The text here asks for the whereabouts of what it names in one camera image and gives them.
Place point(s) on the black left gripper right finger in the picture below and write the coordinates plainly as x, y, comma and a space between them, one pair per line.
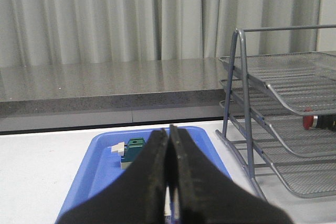
205, 194

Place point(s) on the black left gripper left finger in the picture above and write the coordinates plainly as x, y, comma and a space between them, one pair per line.
136, 196

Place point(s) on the white circuit breaker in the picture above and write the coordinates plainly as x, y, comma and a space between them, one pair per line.
172, 212

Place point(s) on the blue plastic tray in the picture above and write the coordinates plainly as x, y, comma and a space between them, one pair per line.
100, 167

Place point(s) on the grey stone counter ledge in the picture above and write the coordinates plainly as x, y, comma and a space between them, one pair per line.
113, 93

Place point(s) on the grey curtain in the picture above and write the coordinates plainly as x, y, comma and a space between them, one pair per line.
50, 32

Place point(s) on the green and beige switch block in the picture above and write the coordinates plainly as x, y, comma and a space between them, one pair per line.
128, 151

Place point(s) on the grey wire mesh tray rack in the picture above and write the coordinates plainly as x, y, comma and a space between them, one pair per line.
266, 97

